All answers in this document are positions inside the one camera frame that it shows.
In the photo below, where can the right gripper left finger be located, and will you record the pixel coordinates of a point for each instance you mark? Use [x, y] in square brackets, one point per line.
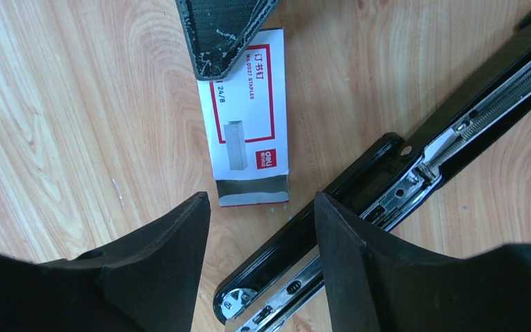
[146, 280]

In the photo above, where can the red white staple box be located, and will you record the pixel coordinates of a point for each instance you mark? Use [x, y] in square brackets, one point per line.
[245, 118]

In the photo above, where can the black stapler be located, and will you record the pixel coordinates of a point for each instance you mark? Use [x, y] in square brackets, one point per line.
[388, 182]

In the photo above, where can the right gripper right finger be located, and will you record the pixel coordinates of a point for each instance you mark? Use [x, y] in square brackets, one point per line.
[376, 281]

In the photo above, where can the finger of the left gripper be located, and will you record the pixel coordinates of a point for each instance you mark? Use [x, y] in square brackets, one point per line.
[217, 32]

